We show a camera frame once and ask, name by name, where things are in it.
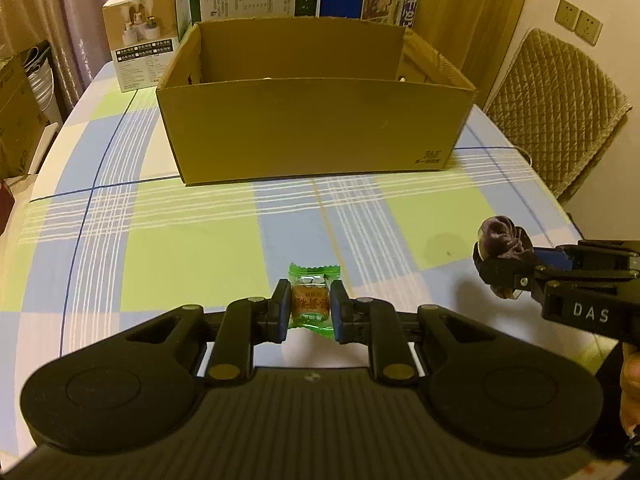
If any green candy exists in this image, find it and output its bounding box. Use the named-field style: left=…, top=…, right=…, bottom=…
left=288, top=262, right=341, bottom=340

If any person's right hand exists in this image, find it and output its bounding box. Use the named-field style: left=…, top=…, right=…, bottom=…
left=620, top=354, right=640, bottom=434

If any quilted beige chair cushion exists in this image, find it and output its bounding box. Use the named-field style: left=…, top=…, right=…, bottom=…
left=486, top=28, right=632, bottom=202

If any checkered blue green tablecloth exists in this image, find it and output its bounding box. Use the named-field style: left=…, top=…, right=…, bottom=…
left=1, top=65, right=614, bottom=464

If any open brown cardboard box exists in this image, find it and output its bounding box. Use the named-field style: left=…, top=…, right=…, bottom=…
left=156, top=17, right=476, bottom=185

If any wooden door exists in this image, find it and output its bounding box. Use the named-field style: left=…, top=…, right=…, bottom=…
left=413, top=0, right=525, bottom=106

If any brown cardboard box on floor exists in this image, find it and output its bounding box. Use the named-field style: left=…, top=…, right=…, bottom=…
left=0, top=55, right=49, bottom=180

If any white humidifier product box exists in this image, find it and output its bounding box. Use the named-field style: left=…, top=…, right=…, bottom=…
left=102, top=0, right=190, bottom=92

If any white laundry basket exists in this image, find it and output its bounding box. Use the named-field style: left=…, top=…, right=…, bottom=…
left=21, top=40, right=63, bottom=126

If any pink beige curtain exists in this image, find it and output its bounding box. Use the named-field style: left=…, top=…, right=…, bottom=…
left=1, top=0, right=111, bottom=114

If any double wall socket plate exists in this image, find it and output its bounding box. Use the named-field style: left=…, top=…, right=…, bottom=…
left=554, top=0, right=603, bottom=47

